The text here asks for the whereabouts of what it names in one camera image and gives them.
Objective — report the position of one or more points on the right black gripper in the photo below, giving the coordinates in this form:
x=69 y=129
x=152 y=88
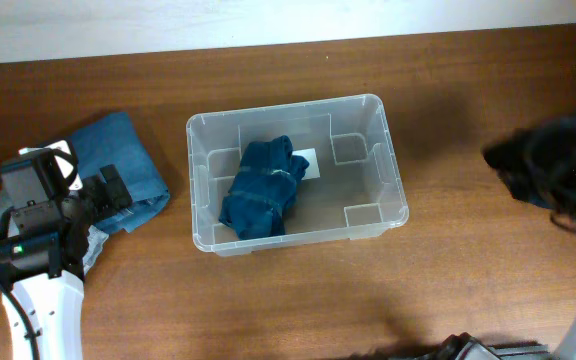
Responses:
x=569 y=187

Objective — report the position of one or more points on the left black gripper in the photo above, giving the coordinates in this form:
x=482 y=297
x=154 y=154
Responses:
x=101 y=191

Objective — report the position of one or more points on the blue denim jeans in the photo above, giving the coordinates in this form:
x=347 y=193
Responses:
x=118 y=160

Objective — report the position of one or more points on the dark blue jeans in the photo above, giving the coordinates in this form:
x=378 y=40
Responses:
x=264 y=188

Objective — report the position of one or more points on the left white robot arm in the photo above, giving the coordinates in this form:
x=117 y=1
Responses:
x=42 y=266

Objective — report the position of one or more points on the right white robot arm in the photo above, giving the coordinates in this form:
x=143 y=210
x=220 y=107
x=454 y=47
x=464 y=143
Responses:
x=402 y=237

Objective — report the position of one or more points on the clear plastic storage container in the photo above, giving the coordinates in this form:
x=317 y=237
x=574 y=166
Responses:
x=359 y=193

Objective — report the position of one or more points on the white label in container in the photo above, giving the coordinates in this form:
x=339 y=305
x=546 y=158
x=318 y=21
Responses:
x=310 y=155

